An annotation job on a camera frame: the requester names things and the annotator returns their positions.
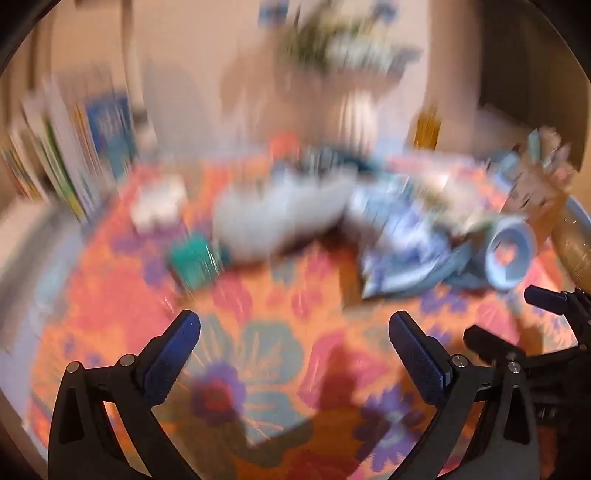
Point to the teal soft item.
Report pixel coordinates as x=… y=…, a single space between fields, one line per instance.
x=196 y=258

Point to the green white printed packet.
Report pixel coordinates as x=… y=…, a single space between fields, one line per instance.
x=452 y=194

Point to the blue cloth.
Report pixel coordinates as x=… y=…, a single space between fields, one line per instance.
x=461 y=272

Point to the white soft bundle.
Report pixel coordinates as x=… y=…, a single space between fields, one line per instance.
x=277 y=217

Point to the white ribbed vase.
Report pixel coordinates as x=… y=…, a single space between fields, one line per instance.
x=355 y=120

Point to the blue and white flowers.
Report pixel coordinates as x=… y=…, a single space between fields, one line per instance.
x=341 y=41

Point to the orange floral tablecloth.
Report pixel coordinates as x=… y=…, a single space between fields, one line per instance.
x=277 y=300

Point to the orange packet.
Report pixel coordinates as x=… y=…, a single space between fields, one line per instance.
x=286 y=145

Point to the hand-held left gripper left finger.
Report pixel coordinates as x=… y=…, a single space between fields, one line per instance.
x=168 y=369

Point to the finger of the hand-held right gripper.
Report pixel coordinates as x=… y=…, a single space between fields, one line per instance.
x=549 y=300
x=489 y=344

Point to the cardboard box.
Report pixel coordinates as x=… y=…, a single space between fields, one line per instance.
x=540 y=194

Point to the amber glass bottle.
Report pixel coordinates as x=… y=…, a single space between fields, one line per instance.
x=427 y=129

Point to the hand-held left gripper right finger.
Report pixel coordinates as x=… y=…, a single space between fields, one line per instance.
x=422 y=369

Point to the stack of books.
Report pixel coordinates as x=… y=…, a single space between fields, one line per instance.
x=69 y=152

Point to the light blue tape roll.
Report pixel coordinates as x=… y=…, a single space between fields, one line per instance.
x=508 y=254

